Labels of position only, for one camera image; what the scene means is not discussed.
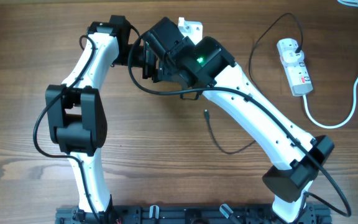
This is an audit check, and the black USB charging cable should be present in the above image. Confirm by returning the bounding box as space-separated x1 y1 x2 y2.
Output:
204 12 304 155

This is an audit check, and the white power strip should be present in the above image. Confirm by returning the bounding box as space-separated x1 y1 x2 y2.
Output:
277 38 313 96

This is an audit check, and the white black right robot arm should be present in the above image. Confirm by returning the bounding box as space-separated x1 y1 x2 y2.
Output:
128 18 334 223

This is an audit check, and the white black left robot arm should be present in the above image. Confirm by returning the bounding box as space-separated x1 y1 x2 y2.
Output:
33 15 134 223

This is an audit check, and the white charger adapter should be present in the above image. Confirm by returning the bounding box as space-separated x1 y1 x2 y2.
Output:
280 50 305 67

